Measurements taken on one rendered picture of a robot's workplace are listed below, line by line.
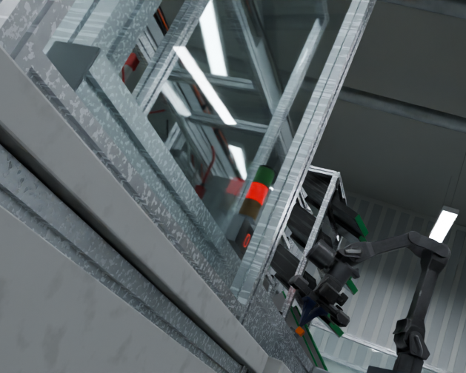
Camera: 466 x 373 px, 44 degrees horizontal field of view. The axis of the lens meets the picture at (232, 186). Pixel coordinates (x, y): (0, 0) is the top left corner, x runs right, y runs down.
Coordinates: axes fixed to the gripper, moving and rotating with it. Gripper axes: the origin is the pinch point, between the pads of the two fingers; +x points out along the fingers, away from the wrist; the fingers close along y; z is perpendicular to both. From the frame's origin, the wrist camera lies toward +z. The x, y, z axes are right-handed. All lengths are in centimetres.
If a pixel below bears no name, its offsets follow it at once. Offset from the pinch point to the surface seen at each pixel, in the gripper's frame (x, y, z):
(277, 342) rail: 18, -13, 52
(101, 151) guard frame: 24, -43, 115
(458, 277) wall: -382, 334, -777
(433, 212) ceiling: -454, 239, -791
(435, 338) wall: -267, 355, -767
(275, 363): 23, -16, 75
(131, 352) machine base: 33, -32, 106
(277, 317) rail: 15, -16, 56
